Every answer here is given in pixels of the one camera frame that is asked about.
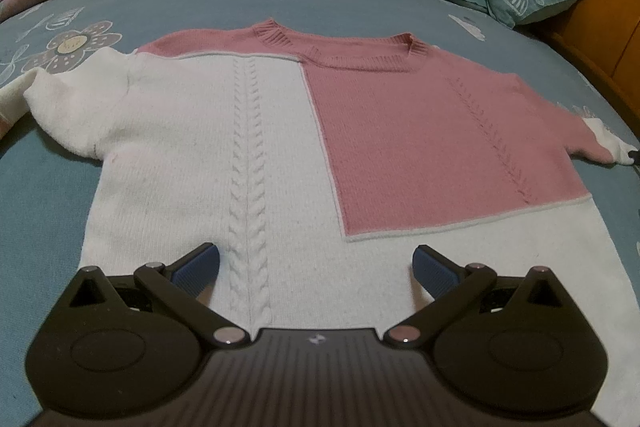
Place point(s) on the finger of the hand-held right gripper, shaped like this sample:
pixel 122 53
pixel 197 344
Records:
pixel 635 156

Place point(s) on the pink and white knit sweater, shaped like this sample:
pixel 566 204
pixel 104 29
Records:
pixel 400 132

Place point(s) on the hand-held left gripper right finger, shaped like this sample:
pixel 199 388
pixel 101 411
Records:
pixel 432 272

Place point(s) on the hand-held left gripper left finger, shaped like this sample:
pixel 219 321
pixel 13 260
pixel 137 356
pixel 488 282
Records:
pixel 197 269

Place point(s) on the blue floral bed sheet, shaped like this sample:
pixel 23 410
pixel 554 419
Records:
pixel 50 207

